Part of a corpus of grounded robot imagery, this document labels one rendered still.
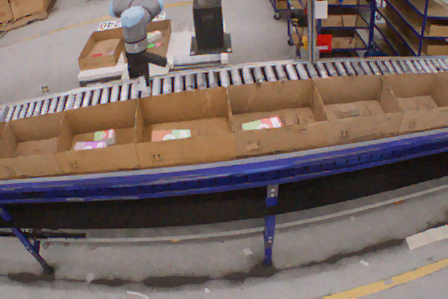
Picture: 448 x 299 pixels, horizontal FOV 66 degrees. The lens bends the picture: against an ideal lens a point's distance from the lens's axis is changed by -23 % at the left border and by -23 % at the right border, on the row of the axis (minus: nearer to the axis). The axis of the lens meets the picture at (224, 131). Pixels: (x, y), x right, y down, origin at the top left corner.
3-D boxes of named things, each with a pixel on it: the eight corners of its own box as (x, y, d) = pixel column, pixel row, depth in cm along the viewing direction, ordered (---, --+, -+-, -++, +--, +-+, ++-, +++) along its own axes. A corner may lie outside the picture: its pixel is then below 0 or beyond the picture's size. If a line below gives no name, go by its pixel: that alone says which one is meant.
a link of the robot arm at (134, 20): (149, 4, 146) (134, 16, 139) (153, 31, 154) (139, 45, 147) (129, 4, 149) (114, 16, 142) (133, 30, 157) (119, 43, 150)
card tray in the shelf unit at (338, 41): (306, 23, 330) (306, 13, 324) (339, 23, 330) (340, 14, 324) (319, 48, 301) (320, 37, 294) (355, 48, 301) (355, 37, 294)
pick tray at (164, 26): (172, 29, 291) (170, 18, 284) (166, 58, 263) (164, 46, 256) (134, 35, 292) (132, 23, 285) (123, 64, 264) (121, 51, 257)
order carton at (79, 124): (144, 125, 199) (138, 97, 188) (142, 172, 178) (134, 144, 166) (73, 135, 198) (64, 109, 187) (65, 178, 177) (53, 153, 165)
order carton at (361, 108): (377, 100, 202) (381, 73, 191) (396, 138, 181) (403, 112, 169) (310, 106, 201) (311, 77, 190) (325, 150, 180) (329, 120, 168)
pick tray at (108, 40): (128, 36, 291) (126, 25, 284) (115, 66, 263) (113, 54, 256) (94, 42, 293) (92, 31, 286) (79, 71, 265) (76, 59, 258)
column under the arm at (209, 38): (191, 36, 282) (187, -4, 259) (230, 32, 281) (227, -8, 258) (189, 56, 263) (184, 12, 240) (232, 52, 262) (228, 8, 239)
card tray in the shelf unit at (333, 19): (305, 3, 316) (305, -7, 309) (338, 3, 317) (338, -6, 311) (321, 26, 287) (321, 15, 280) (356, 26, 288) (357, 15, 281)
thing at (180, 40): (225, 20, 301) (224, 17, 299) (228, 63, 259) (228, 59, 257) (97, 37, 304) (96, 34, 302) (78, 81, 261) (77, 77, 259)
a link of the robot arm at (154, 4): (141, -7, 158) (125, 6, 150) (166, -6, 155) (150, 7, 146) (143, 11, 164) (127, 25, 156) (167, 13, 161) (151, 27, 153)
